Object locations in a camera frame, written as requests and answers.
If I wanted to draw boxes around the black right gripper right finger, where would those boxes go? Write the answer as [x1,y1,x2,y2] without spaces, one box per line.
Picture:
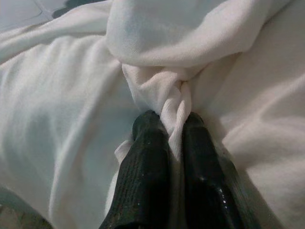
[181,114,262,229]

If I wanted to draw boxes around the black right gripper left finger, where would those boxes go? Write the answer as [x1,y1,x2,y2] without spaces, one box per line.
[99,111,177,229]

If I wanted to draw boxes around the white shirt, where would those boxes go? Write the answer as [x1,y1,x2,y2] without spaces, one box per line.
[0,0,305,229]

